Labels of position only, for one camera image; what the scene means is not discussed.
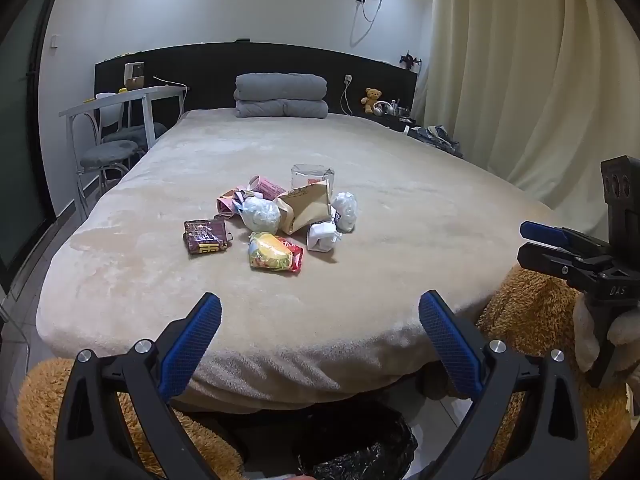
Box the pile of clothes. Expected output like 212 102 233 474
407 124 464 159

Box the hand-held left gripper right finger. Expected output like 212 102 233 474
419 290 591 480

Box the chair with round grey seat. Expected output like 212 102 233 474
76 110 141 206

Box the folded grey quilt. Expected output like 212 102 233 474
233 73 329 119

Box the person's left leg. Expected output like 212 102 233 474
16 357 246 480

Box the dark nightstand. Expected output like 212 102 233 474
369 107 419 134

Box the cream curtain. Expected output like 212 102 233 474
421 0 640 257

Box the clear bag of white tissue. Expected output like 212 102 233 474
240 196 282 233

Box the brown chocolate wrapper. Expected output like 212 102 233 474
183 218 234 257

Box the clear plastic cup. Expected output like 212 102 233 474
291 163 335 196

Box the pink drink carton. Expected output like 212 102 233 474
248 175 287 201

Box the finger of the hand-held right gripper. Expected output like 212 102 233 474
517 242 614 291
519 220 609 257

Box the person's right hand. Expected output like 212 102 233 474
573 301 640 373

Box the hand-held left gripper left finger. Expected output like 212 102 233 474
54 292 241 480

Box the person's right leg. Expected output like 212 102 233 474
475 265 640 480

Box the colourful snack packet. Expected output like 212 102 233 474
248 232 304 274

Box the white wall cable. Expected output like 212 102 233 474
348 0 389 46

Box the beige box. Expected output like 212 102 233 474
123 62 146 92

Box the white charger with cable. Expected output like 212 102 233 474
339 74 354 116

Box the black headboard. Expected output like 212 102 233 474
94 42 418 122

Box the black bag trash bin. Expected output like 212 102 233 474
294 406 419 480

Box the small white tissue bag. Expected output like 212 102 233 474
330 192 360 234

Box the beige blanket bed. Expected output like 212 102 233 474
36 108 576 413

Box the pink cartoon box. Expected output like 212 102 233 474
216 189 243 217

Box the person's leg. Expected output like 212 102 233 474
475 265 640 480
16 357 246 480

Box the brown paper bag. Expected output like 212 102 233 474
276 180 333 236

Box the white paper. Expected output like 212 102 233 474
307 221 343 253

